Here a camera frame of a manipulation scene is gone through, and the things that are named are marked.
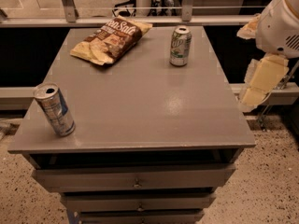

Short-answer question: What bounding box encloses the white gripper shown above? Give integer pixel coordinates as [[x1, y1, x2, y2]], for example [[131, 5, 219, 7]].
[[236, 0, 299, 112]]

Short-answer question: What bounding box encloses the brown chip bag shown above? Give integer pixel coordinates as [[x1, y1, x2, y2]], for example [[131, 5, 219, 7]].
[[70, 16, 152, 65]]

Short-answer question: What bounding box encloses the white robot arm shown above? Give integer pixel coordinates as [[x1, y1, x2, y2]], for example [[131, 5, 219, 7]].
[[237, 0, 299, 112]]

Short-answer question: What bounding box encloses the green soda can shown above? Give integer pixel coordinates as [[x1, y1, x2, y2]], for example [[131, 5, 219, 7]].
[[170, 25, 192, 66]]

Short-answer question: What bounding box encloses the grey drawer cabinet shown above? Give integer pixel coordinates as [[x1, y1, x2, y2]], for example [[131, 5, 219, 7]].
[[7, 26, 257, 224]]

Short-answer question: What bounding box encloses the top grey drawer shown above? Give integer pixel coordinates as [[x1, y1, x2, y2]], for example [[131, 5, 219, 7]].
[[32, 164, 235, 192]]

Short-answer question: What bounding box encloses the grey drawer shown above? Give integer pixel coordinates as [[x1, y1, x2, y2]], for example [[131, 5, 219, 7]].
[[79, 209, 204, 224], [61, 192, 216, 212], [32, 164, 235, 192]]

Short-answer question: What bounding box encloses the middle grey drawer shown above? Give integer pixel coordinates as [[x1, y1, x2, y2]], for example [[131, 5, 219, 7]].
[[61, 192, 216, 212]]

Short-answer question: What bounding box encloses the metal window railing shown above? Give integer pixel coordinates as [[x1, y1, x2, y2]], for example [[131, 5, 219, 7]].
[[0, 0, 299, 28]]

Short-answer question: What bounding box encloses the silver blue energy drink can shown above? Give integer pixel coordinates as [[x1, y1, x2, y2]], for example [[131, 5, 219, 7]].
[[34, 82, 75, 136]]

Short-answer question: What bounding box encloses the bottom grey drawer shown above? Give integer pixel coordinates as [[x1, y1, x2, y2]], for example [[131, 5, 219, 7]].
[[79, 209, 204, 224]]

